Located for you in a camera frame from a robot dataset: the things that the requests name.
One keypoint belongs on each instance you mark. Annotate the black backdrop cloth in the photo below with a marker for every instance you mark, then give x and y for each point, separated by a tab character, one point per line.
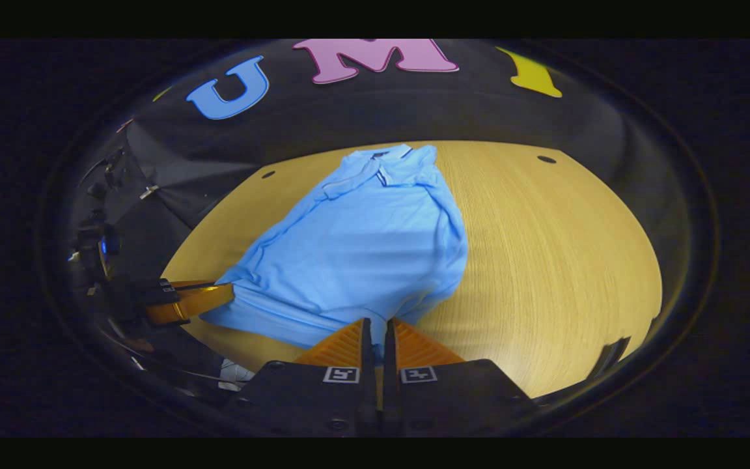
414	104

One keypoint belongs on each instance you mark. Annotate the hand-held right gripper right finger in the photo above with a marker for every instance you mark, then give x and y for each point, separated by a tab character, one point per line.
440	397

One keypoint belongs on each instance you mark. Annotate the white object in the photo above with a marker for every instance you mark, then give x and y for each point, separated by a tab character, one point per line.
237	372

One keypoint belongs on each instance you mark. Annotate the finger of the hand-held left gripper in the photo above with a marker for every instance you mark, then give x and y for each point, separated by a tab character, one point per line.
199	303
173	284

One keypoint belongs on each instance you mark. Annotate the small silver clip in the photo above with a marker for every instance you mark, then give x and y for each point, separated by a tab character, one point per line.
149	191

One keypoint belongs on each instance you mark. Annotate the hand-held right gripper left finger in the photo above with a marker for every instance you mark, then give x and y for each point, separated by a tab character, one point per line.
323	397

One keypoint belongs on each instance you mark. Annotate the light blue T-shirt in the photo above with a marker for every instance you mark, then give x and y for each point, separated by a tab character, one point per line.
362	247

